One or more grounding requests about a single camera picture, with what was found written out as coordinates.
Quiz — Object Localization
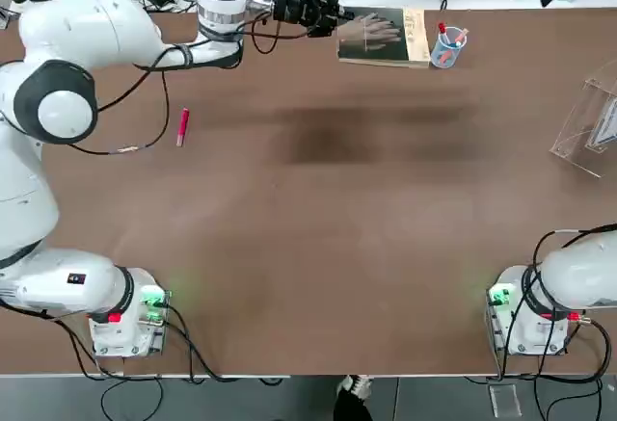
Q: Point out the person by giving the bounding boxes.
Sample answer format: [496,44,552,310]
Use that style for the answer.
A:
[332,373,375,421]

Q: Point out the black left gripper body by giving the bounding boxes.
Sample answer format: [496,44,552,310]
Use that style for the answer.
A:
[273,0,313,25]

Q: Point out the clear acrylic piece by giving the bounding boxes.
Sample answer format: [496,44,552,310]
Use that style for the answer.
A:
[488,383,523,419]

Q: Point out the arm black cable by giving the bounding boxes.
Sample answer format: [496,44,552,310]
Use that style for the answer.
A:
[71,11,271,157]
[532,222,617,271]

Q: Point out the clear plastic pen cup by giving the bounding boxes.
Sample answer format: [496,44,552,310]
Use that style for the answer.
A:
[430,25,469,70]

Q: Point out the pink marker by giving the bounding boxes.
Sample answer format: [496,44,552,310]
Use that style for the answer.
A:
[174,107,193,148]

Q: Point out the right base black cables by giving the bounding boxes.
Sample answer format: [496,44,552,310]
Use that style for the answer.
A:
[465,317,612,421]

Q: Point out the red-capped marker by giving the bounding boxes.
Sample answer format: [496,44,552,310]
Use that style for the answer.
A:
[437,22,452,64]

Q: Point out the clear acrylic storage rack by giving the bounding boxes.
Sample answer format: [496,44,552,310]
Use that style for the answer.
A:
[549,57,617,179]

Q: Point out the base black cables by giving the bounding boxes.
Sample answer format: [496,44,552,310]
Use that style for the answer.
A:
[45,303,290,421]
[465,317,612,421]

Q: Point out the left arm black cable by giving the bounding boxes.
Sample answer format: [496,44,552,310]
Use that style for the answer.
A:
[71,11,271,157]

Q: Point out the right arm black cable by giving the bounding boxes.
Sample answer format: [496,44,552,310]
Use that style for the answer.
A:
[532,222,617,271]

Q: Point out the left base black cables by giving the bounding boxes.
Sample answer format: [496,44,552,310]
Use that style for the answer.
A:
[45,303,290,421]

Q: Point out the dark book with hand picture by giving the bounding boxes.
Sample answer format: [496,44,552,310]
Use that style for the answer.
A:
[335,6,432,70]

